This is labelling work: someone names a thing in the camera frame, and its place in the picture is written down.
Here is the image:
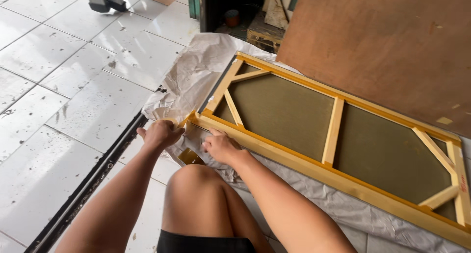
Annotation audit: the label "green door frame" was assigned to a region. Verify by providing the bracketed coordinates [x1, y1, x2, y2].
[186, 0, 207, 33]

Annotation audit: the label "person's right hand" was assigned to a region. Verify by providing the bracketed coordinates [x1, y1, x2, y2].
[202, 127, 244, 166]

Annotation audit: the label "brown tape strip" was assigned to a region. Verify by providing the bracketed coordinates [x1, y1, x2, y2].
[162, 111, 196, 129]

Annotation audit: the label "terracotta pot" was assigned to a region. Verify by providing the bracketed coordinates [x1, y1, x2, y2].
[224, 9, 241, 28]

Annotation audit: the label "person's black shorts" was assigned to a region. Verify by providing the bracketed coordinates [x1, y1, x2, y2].
[157, 229, 257, 253]

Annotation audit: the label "wooden stretched canvas frame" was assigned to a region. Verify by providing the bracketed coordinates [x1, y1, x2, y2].
[185, 51, 471, 250]

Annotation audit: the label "worn wooden crate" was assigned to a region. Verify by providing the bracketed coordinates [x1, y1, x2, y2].
[246, 11, 285, 54]

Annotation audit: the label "brown plywood board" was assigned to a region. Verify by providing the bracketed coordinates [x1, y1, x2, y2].
[275, 0, 471, 138]

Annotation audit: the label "black sliding door track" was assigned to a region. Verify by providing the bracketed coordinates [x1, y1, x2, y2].
[24, 113, 149, 253]

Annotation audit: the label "brown packing tape roll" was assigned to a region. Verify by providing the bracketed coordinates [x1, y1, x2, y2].
[178, 148, 207, 166]

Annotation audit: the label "crumpled grey wrapping paper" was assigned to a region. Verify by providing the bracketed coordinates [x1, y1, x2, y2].
[141, 32, 471, 253]

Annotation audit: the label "white leaning boards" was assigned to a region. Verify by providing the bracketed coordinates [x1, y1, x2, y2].
[262, 0, 303, 30]

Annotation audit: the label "person's left hand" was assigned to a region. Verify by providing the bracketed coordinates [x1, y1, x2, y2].
[137, 119, 185, 152]

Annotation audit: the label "grey ladder feet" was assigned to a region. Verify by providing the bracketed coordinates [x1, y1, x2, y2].
[84, 0, 128, 13]

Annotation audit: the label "person's bare leg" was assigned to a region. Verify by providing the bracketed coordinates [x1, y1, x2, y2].
[161, 164, 276, 253]

